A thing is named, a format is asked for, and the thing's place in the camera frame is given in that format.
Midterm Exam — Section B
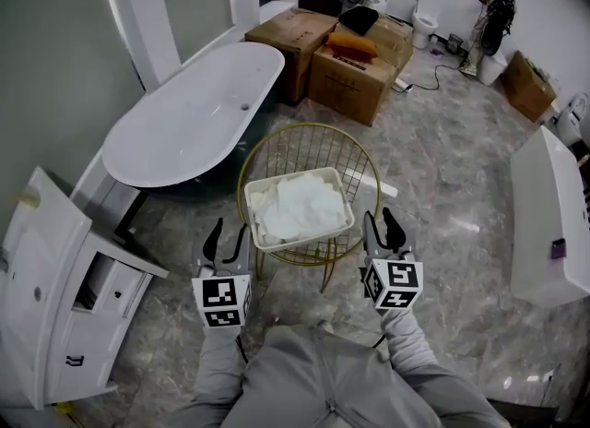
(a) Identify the white oval bathtub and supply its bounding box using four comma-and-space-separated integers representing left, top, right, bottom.
100, 41, 287, 199

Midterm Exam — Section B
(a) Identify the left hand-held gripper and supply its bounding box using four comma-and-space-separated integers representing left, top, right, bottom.
191, 218, 253, 329

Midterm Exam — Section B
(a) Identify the white smart toilet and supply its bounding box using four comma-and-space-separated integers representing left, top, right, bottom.
555, 91, 590, 146

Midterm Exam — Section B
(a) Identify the person's left forearm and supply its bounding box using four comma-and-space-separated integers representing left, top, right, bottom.
182, 324, 248, 428

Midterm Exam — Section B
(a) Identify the gold wire basket stand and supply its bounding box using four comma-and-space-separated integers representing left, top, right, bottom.
236, 122, 383, 294

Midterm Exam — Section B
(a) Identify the white rectangular bathtub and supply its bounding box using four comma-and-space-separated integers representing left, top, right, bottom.
509, 125, 590, 311

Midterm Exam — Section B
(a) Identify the orange cushion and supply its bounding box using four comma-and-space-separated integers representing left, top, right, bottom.
325, 31, 379, 59

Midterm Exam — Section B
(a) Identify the black power cable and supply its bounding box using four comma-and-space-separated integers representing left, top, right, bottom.
407, 64, 467, 93

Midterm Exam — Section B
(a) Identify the person's grey jacket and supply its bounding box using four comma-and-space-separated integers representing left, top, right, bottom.
230, 324, 508, 428

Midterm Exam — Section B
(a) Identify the white vanity cabinet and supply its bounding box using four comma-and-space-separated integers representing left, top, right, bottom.
43, 232, 157, 408

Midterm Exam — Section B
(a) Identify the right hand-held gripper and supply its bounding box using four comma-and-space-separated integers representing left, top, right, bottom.
360, 208, 424, 311

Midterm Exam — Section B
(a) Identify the cream plastic basket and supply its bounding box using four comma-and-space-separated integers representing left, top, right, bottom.
242, 166, 357, 254

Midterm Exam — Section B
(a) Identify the clear cup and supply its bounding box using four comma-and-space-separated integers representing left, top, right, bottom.
8, 187, 43, 209

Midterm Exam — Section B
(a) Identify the person's right forearm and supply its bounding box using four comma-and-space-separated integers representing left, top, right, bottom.
380, 308, 443, 372

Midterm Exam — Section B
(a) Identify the black cushion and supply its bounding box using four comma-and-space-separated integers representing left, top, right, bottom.
338, 5, 380, 35

